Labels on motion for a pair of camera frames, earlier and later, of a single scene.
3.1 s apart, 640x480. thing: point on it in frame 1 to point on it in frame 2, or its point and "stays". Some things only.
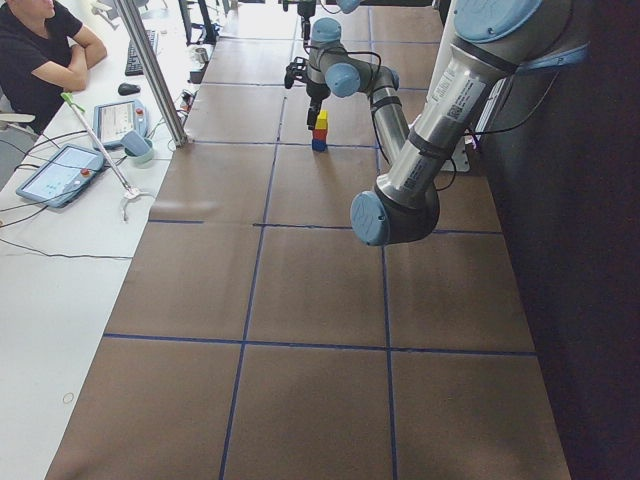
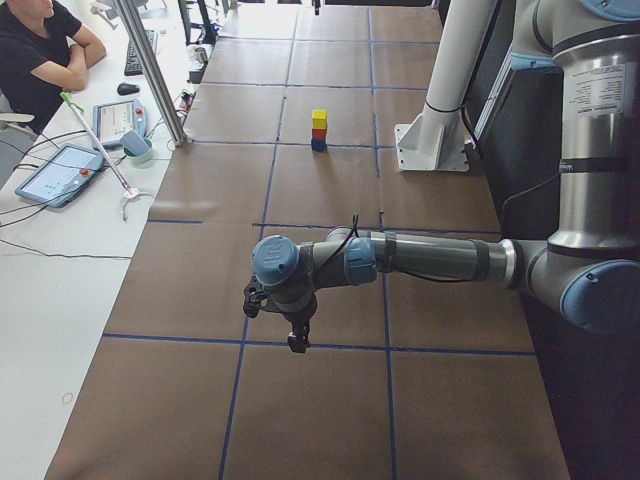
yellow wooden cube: (322, 120) stays
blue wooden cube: (318, 144) stays
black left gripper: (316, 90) to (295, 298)
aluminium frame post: (155, 70) stays
